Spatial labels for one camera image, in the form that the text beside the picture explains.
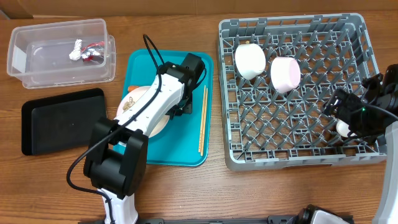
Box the white paper cup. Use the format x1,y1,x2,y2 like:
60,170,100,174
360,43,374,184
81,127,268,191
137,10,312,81
336,119,350,138

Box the white plate with scraps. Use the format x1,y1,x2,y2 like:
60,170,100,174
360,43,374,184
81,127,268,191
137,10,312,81
116,86,169,138

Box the pale green bowl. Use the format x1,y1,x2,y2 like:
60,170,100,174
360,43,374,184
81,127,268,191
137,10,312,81
235,44,266,80

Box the pink white bowl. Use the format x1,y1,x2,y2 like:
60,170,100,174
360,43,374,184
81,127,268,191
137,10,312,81
271,57,301,93

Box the red silver foil wrapper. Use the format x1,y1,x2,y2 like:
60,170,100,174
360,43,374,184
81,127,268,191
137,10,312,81
81,41,105,62

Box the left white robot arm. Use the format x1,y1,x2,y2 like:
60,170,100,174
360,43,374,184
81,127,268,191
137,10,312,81
83,54,205,223

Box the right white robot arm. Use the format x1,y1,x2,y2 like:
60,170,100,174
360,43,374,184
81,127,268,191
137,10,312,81
323,64,397,223

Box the grey dishwasher rack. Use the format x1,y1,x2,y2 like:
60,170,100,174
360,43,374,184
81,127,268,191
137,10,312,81
218,13,386,171

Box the teal serving tray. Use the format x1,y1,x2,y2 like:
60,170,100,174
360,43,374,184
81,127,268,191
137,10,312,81
116,49,214,167

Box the orange carrot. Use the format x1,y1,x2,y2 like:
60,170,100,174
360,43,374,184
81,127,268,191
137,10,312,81
127,85,139,92

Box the black plastic tray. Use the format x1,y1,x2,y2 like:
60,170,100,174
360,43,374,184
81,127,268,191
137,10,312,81
21,88,106,156

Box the clear plastic bin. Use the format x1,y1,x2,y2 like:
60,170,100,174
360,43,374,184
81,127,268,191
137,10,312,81
7,19,116,89

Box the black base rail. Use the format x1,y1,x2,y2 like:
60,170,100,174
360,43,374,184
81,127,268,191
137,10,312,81
77,214,299,224

